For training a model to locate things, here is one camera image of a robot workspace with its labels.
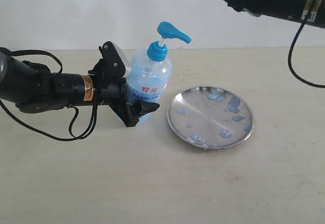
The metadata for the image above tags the blue pump lotion bottle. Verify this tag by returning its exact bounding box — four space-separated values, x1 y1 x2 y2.
125 21 192 126

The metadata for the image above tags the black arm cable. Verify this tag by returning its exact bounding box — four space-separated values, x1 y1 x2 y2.
0 48 102 142
287 18 325 88

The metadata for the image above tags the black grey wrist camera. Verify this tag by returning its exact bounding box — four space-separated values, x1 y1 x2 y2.
99 41 132 78

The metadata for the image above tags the round stainless steel plate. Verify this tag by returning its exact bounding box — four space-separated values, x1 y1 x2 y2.
167 86 254 150

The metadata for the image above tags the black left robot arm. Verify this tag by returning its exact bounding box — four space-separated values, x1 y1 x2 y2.
1 41 159 127

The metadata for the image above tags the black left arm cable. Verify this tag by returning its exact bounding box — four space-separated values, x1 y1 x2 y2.
0 48 102 142

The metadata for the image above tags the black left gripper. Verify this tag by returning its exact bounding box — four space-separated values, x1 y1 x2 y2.
87 60 160 127

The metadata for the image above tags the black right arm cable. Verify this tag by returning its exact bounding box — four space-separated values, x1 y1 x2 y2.
287 18 325 88

